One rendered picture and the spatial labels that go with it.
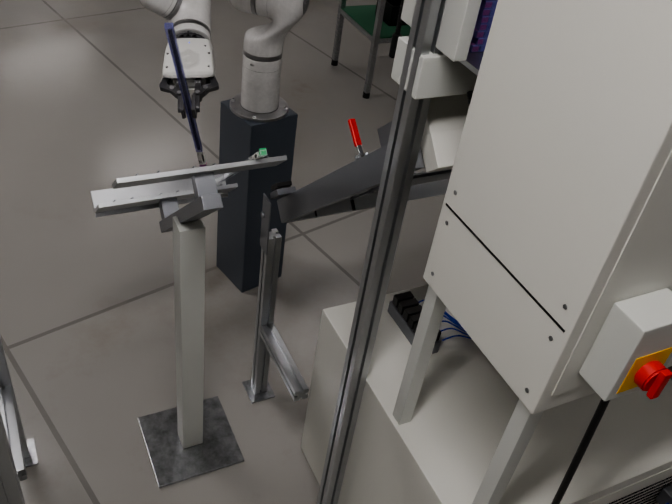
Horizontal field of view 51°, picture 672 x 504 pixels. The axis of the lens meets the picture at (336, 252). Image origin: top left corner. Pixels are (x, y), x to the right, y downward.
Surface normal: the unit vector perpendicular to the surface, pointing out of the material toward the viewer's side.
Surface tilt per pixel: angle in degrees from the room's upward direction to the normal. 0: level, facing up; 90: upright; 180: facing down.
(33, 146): 0
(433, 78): 90
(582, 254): 90
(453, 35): 90
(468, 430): 0
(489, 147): 90
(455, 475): 0
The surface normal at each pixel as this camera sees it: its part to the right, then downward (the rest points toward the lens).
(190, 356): 0.42, 0.61
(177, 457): 0.12, -0.77
